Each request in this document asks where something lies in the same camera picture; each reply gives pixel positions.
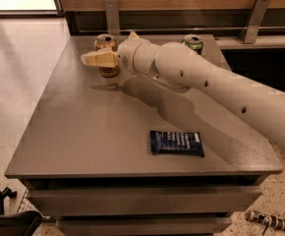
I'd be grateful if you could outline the black chair part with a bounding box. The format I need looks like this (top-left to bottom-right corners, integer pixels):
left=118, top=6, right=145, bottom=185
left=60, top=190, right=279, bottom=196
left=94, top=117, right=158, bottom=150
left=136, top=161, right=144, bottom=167
left=0, top=187, right=42, bottom=236

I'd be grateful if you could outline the metal wall bracket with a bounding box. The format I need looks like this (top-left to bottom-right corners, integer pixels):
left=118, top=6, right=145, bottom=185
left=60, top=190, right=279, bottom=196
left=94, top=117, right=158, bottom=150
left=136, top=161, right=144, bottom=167
left=240, top=0, right=270, bottom=44
left=104, top=0, right=121, bottom=35

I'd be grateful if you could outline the grey drawer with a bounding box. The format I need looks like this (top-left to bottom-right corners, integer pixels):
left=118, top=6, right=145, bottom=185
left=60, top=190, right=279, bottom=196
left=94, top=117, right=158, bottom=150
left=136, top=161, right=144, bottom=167
left=28, top=186, right=261, bottom=217
left=57, top=217, right=232, bottom=236

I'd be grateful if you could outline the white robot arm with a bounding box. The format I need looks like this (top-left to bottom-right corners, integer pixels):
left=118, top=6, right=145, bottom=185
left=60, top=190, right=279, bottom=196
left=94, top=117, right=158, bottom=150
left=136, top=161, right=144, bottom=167
left=81, top=32, right=285, bottom=150

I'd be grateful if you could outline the orange LaCroix can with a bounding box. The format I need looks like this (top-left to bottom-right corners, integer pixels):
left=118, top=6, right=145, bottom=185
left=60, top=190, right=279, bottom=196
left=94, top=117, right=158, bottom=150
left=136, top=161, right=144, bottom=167
left=94, top=33, right=120, bottom=78

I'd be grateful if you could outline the wire basket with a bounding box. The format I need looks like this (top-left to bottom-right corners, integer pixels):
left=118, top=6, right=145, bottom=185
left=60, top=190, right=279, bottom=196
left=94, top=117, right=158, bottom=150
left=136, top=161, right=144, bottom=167
left=17, top=189, right=56, bottom=222

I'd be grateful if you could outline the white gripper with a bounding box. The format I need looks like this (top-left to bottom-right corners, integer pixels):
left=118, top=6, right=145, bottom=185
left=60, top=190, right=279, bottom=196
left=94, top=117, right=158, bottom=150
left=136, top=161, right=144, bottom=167
left=81, top=31, right=148, bottom=73

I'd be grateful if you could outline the green LaCroix can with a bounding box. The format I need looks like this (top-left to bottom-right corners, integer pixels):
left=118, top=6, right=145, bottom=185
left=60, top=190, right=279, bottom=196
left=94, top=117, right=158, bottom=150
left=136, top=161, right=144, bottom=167
left=182, top=34, right=203, bottom=54

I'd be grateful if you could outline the left metal wall bracket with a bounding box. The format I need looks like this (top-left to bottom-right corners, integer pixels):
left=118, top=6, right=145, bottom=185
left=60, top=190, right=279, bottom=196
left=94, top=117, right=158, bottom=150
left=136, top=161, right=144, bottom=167
left=104, top=0, right=121, bottom=35

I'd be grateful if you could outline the dark blue snack wrapper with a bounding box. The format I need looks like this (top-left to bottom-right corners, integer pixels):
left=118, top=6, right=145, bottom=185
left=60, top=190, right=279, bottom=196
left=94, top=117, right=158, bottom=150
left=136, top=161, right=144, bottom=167
left=149, top=131, right=204, bottom=157

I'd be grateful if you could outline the grey upper drawer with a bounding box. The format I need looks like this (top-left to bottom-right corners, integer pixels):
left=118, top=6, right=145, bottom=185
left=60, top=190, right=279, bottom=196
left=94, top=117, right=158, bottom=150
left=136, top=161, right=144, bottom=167
left=28, top=186, right=261, bottom=217

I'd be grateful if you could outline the right metal wall bracket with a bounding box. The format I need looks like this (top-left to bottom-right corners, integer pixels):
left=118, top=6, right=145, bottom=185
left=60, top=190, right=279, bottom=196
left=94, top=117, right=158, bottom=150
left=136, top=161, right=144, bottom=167
left=240, top=0, right=270, bottom=44

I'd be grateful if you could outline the grey lower drawer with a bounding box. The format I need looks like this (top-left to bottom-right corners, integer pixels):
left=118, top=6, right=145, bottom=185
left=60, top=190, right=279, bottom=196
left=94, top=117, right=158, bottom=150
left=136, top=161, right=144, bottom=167
left=57, top=217, right=232, bottom=236

